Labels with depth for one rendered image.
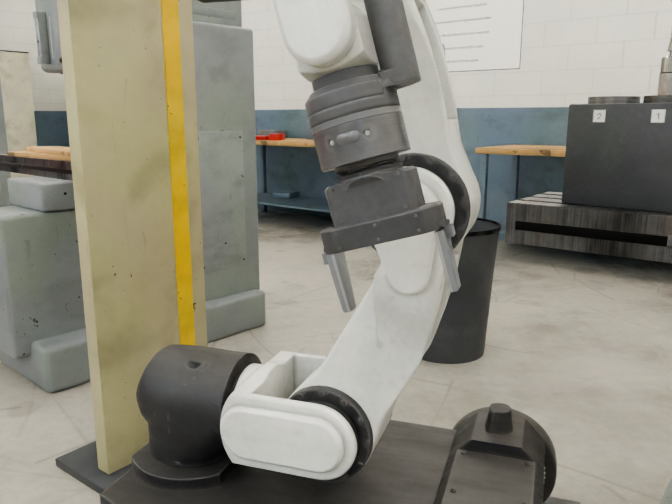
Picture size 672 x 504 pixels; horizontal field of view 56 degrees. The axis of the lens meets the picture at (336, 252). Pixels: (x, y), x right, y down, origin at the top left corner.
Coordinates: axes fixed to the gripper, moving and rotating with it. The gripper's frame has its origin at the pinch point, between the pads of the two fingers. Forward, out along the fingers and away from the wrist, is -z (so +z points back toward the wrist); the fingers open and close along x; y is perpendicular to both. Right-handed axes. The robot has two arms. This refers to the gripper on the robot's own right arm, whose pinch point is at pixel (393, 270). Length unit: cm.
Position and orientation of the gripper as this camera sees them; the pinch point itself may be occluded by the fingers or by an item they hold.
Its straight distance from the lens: 61.4
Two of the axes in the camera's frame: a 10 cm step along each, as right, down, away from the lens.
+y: 3.0, -1.6, 9.4
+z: -2.5, -9.6, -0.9
